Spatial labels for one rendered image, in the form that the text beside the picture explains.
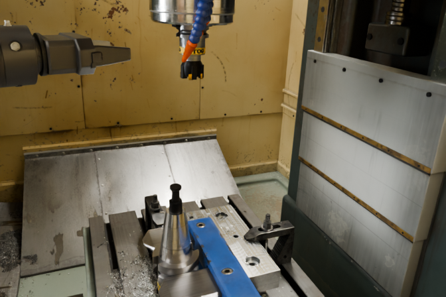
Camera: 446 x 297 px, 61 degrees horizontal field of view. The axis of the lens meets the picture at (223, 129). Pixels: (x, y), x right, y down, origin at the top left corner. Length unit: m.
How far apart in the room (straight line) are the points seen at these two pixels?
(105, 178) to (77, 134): 0.24
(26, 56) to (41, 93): 1.17
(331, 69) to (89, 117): 1.13
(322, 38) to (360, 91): 0.22
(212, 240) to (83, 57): 0.33
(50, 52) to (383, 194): 0.76
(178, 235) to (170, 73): 1.36
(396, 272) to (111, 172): 1.21
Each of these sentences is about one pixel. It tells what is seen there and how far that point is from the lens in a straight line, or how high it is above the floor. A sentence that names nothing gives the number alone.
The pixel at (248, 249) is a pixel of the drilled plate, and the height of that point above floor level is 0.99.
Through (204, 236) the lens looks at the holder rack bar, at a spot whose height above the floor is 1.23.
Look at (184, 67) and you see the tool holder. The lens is 0.74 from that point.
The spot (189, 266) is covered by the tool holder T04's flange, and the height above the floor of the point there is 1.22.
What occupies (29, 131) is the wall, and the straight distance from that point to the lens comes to 1.83.
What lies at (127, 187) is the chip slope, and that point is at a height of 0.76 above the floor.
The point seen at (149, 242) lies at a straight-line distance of 0.59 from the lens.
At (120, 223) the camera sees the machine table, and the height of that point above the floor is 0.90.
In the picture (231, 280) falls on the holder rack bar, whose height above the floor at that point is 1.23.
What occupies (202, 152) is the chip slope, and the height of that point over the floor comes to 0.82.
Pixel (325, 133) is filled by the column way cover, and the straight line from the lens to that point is 1.11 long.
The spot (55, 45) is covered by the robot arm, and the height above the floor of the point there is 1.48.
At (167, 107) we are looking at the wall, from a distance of 1.84.
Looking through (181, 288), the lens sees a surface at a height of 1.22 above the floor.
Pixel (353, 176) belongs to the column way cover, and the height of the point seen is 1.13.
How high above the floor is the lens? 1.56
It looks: 20 degrees down
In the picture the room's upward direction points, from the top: 2 degrees clockwise
